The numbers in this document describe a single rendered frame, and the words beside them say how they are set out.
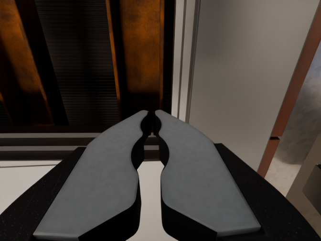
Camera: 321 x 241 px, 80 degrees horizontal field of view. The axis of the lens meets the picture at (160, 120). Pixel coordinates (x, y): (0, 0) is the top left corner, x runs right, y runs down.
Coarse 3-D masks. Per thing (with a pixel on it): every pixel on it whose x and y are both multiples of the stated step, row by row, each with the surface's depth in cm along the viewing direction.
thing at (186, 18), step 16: (176, 0) 17; (192, 0) 16; (176, 16) 18; (192, 16) 16; (176, 32) 18; (192, 32) 17; (176, 48) 19; (192, 48) 17; (176, 64) 20; (192, 64) 17; (176, 80) 21; (176, 96) 22; (176, 112) 23; (0, 128) 25; (16, 128) 25; (32, 128) 25; (48, 128) 25; (64, 128) 25; (80, 128) 25; (96, 128) 25; (0, 144) 23; (16, 144) 23; (32, 144) 23; (48, 144) 23; (64, 144) 23; (80, 144) 23; (144, 144) 23; (0, 160) 22; (16, 160) 22; (32, 160) 22; (48, 160) 22; (144, 160) 22
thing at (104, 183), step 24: (144, 120) 11; (96, 144) 9; (120, 144) 9; (96, 168) 7; (120, 168) 7; (72, 192) 6; (96, 192) 6; (120, 192) 6; (48, 216) 6; (72, 216) 6; (96, 216) 6; (120, 216) 6; (48, 240) 5; (72, 240) 5; (96, 240) 6; (120, 240) 6
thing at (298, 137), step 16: (320, 48) 34; (320, 64) 35; (304, 80) 37; (320, 80) 37; (304, 96) 39; (320, 96) 39; (304, 112) 41; (320, 112) 41; (288, 128) 43; (304, 128) 43; (320, 128) 43; (288, 144) 45; (304, 144) 45; (272, 160) 48; (288, 160) 48; (304, 160) 48; (272, 176) 51; (288, 176) 51
